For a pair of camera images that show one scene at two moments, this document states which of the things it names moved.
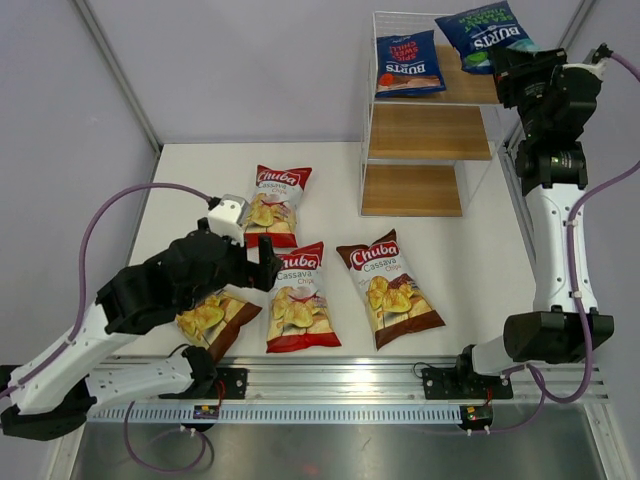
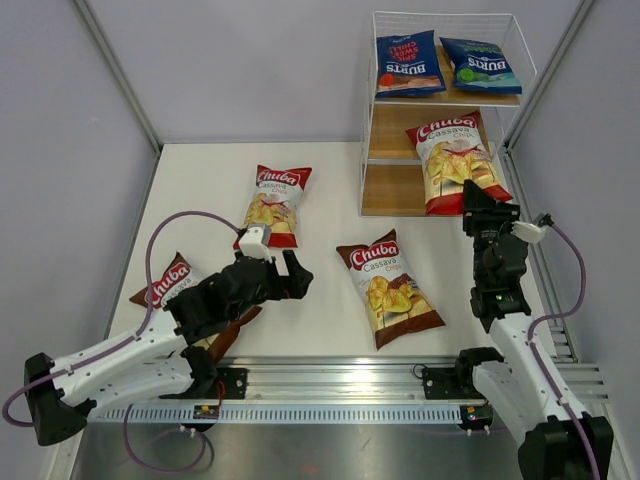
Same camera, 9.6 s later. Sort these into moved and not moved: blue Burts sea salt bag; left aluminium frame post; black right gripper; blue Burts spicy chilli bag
Moved: black right gripper; blue Burts sea salt bag
Not moved: blue Burts spicy chilli bag; left aluminium frame post
